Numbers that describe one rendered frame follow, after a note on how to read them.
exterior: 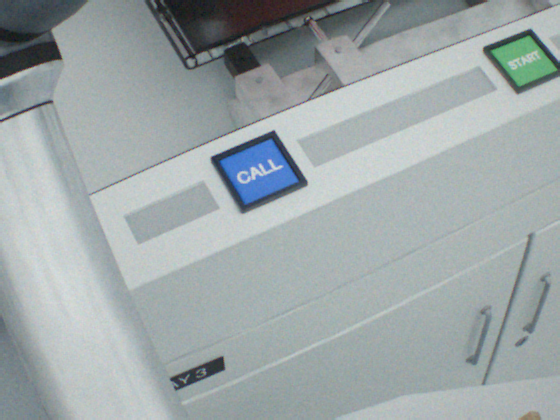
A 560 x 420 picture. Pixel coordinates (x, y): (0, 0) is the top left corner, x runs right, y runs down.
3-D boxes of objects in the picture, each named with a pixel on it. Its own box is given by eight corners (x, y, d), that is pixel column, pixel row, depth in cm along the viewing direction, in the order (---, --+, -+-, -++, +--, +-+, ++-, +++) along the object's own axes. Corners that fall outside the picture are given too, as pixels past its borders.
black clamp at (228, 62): (223, 64, 111) (222, 46, 109) (245, 56, 111) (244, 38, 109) (240, 89, 109) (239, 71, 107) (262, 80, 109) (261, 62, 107)
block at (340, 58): (314, 64, 111) (314, 44, 108) (345, 52, 112) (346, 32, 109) (357, 125, 107) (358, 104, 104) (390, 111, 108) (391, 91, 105)
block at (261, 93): (235, 95, 109) (234, 75, 106) (269, 81, 110) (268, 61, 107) (276, 159, 105) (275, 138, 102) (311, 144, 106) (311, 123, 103)
